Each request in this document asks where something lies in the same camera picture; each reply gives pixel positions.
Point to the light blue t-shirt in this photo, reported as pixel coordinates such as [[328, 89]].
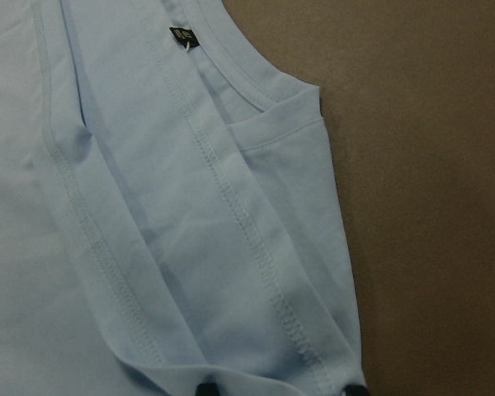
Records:
[[167, 218]]

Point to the black neck label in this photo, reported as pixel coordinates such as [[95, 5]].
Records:
[[185, 37]]

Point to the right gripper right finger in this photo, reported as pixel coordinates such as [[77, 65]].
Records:
[[355, 390]]

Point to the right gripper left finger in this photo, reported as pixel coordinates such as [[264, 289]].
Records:
[[207, 389]]

